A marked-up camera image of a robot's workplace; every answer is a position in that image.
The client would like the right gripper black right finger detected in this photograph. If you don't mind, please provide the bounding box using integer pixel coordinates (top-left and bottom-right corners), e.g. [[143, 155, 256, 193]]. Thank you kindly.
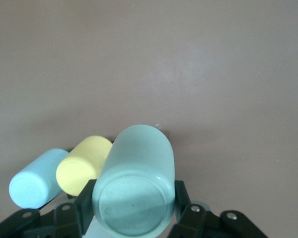
[[167, 179, 266, 238]]

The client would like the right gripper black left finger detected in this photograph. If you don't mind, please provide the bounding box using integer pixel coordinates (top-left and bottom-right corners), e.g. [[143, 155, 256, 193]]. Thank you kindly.
[[0, 178, 97, 238]]

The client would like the light blue cup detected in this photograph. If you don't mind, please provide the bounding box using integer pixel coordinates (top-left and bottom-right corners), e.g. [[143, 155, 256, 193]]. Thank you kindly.
[[9, 148, 70, 209]]

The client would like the yellow cup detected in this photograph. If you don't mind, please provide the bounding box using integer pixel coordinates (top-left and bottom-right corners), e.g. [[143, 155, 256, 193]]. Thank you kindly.
[[56, 135, 114, 196]]

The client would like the mint green cup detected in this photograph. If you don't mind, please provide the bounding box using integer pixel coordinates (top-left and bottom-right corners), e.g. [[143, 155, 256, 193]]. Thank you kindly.
[[92, 124, 176, 238]]

